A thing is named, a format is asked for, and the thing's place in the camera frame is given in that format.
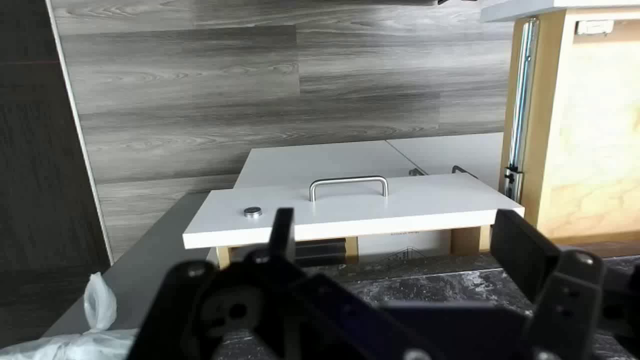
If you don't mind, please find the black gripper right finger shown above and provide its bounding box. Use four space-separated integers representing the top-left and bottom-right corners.
490 208 640 360

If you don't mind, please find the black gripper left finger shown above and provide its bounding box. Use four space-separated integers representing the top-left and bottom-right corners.
125 206 429 360

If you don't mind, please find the white drawer with round lock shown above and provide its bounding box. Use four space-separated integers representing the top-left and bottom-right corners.
179 170 528 270

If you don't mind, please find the crumpled white plastic bag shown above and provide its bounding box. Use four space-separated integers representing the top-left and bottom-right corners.
0 270 140 360

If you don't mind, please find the white lower cabinet door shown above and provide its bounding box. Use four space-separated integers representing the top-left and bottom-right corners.
231 137 417 192
387 130 505 192

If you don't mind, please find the small white label sticker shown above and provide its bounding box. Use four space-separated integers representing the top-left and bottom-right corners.
576 18 616 38

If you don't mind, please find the silver metal drawer handle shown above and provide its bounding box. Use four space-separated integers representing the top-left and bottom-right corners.
307 173 390 203

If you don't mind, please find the dark metal cabinet handle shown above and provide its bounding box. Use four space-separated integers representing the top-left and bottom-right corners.
405 164 479 179

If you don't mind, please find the metal drawer slide rail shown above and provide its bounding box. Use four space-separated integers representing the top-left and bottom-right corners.
504 18 539 201

